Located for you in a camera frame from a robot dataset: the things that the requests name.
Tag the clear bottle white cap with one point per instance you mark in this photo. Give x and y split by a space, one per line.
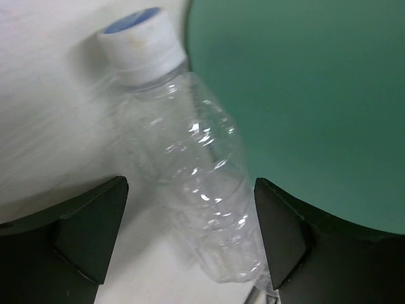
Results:
185 145

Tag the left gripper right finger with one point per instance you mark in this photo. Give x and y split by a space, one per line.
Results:
316 257

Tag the green plastic bin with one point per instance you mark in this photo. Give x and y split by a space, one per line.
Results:
317 91

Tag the blue label plastic bottle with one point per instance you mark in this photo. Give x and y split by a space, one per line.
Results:
263 291

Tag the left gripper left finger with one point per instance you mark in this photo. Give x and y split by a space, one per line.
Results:
61 254

